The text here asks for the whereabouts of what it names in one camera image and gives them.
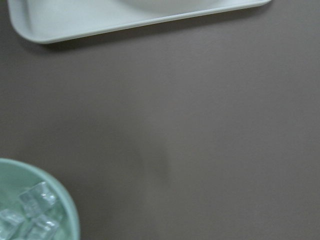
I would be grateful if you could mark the white round plate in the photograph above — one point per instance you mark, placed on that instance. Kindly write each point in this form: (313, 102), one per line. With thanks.
(169, 6)

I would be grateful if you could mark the cream serving tray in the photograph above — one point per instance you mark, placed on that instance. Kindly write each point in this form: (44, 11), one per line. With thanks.
(52, 21)

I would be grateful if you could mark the light green bowl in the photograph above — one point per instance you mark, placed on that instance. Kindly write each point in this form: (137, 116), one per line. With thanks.
(16, 177)

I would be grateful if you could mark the ice cubes in bowl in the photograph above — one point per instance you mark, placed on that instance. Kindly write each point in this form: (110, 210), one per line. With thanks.
(33, 223)

